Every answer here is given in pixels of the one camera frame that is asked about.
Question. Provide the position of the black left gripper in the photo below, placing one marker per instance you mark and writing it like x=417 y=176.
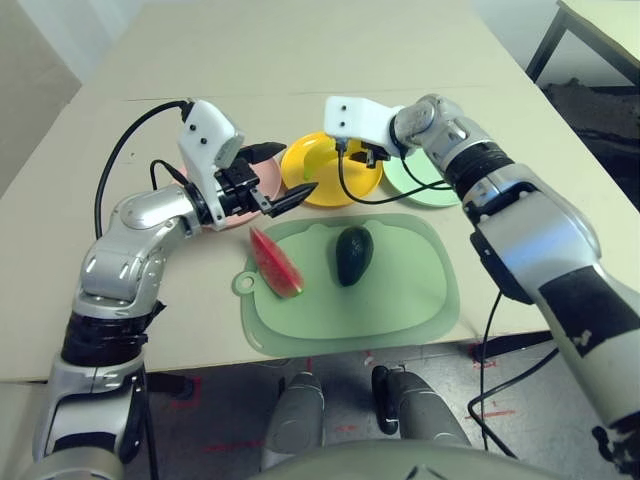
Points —
x=240 y=190

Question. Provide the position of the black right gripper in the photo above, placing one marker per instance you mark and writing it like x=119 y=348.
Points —
x=375 y=154

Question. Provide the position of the red toy watermelon slice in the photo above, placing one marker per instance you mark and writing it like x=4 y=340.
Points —
x=275 y=265

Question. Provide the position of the dark green toy avocado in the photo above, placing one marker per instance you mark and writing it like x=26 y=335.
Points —
x=352 y=255

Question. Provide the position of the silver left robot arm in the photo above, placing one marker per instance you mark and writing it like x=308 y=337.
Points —
x=135 y=215

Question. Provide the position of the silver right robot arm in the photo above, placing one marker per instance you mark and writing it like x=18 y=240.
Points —
x=540 y=240

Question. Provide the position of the pink plastic plate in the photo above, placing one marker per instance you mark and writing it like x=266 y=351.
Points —
x=267 y=175

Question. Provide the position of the yellow plastic plate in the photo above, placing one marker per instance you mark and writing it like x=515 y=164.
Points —
x=325 y=192

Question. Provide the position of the mint green plastic plate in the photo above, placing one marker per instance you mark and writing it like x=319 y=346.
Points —
x=425 y=197

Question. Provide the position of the green cutting board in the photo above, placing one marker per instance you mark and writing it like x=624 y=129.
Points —
x=360 y=310

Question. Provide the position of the black crumpled sheet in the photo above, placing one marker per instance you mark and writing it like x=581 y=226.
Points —
x=590 y=110

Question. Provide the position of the grey robot left leg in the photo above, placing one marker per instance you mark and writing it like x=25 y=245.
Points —
x=297 y=415

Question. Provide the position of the grey robot leg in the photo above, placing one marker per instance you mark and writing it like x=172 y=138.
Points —
x=297 y=415
x=425 y=405

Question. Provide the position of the grey robot right leg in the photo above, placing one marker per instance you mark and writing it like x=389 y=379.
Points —
x=425 y=405

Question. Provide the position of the grey robot torso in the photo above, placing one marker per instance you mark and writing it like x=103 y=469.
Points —
x=400 y=462

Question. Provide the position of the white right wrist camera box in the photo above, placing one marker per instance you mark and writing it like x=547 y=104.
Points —
x=360 y=117

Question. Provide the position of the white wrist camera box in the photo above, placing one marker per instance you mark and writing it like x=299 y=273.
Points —
x=360 y=117
x=205 y=140

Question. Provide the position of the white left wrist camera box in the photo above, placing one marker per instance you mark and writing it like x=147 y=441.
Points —
x=205 y=140

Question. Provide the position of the black table frame bar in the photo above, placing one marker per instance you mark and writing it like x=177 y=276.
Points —
x=515 y=342

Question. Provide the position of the beige side table black frame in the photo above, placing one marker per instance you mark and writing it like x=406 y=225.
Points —
x=610 y=35

